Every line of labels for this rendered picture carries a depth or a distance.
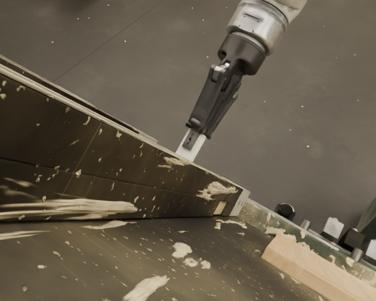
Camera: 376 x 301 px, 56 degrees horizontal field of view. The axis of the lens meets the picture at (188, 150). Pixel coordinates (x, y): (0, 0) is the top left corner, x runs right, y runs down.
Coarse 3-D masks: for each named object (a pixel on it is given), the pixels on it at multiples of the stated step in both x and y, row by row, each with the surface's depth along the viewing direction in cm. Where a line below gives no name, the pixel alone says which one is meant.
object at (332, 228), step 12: (288, 204) 105; (288, 216) 103; (324, 228) 103; (336, 228) 103; (324, 240) 96; (336, 240) 102; (348, 240) 101; (360, 240) 101; (372, 240) 101; (348, 252) 101; (372, 252) 99; (372, 264) 99
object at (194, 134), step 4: (192, 120) 56; (196, 120) 56; (200, 120) 56; (192, 124) 57; (196, 124) 56; (192, 128) 58; (196, 128) 57; (200, 128) 57; (192, 132) 58; (196, 132) 57; (188, 136) 58; (192, 136) 58; (196, 136) 58; (184, 140) 58; (188, 140) 58; (192, 140) 57; (184, 144) 58; (188, 144) 58; (192, 144) 58; (188, 148) 58
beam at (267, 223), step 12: (252, 204) 92; (240, 216) 92; (252, 216) 91; (264, 216) 91; (264, 228) 90; (276, 228) 89; (288, 228) 88; (300, 240) 87; (312, 240) 86; (324, 252) 85; (336, 252) 85; (336, 264) 84; (348, 264) 83; (360, 264) 84; (360, 276) 82; (372, 276) 82
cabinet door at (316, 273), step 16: (272, 240) 64; (288, 240) 81; (272, 256) 50; (288, 256) 52; (304, 256) 68; (288, 272) 49; (304, 272) 48; (320, 272) 57; (336, 272) 71; (320, 288) 48; (336, 288) 47; (352, 288) 59; (368, 288) 74
